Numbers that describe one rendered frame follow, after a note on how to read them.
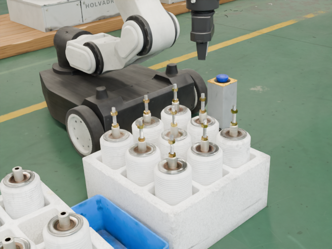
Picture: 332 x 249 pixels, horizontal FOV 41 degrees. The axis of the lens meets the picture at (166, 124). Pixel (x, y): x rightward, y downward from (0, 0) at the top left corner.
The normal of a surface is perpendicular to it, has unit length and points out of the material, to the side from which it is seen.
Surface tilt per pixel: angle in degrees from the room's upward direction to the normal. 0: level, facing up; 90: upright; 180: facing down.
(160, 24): 56
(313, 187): 0
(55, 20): 90
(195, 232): 90
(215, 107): 90
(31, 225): 90
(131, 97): 0
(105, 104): 46
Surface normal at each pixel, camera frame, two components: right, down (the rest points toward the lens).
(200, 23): -0.19, 0.44
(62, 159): -0.04, -0.89
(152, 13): 0.42, -0.45
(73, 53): -0.74, 0.33
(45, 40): 0.67, 0.31
